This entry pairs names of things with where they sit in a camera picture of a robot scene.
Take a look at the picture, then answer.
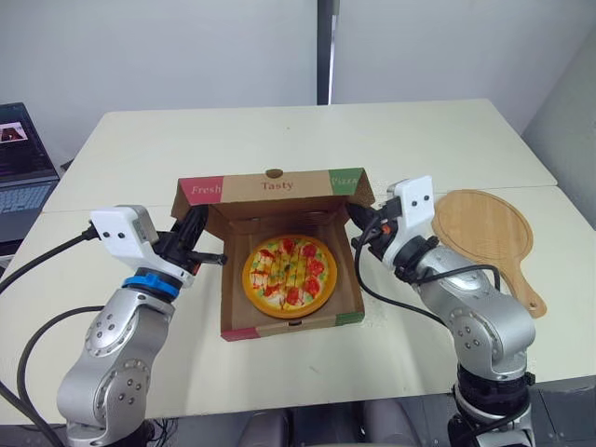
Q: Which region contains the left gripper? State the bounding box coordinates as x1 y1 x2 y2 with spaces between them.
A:
156 207 229 277

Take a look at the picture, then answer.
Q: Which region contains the toy pizza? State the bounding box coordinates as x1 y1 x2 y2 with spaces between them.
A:
241 236 338 319

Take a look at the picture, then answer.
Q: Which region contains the wooden pizza peel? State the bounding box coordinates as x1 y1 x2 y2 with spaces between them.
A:
430 188 548 319

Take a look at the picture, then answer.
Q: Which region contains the black cable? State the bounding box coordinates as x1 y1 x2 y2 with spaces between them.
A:
0 228 97 295
355 222 502 328
16 305 106 447

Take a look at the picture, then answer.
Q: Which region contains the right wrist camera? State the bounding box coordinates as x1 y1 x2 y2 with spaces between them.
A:
386 175 436 235

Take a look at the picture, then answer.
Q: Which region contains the cardboard pizza box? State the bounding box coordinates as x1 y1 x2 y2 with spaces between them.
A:
171 166 375 343

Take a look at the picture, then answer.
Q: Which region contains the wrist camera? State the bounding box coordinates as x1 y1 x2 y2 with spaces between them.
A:
88 204 160 262
386 175 436 235

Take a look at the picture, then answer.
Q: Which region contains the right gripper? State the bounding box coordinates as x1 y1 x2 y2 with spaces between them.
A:
346 202 398 263

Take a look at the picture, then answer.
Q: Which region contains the laptop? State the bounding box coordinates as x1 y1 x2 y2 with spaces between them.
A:
0 102 61 245

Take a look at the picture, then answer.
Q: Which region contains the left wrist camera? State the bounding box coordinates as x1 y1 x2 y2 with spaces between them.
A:
88 204 160 262

